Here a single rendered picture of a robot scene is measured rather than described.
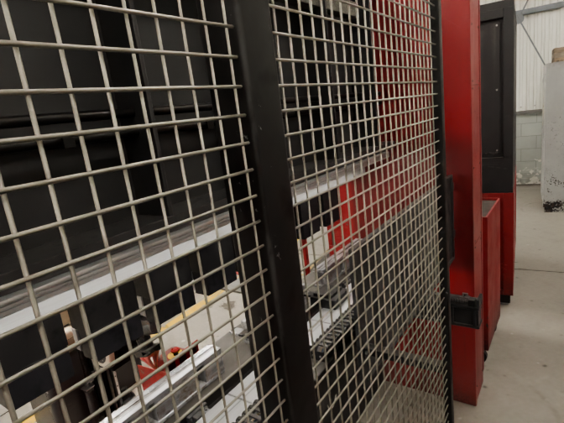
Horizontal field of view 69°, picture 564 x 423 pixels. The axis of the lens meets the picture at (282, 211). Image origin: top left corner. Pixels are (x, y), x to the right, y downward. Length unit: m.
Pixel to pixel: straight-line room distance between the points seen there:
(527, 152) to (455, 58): 6.20
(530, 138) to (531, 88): 0.83
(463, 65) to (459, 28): 0.16
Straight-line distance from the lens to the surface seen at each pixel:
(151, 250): 0.97
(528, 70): 8.24
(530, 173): 8.37
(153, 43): 1.21
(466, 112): 2.19
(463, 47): 2.20
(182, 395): 1.45
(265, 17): 0.42
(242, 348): 1.66
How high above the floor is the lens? 1.72
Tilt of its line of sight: 13 degrees down
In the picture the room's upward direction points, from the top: 7 degrees counter-clockwise
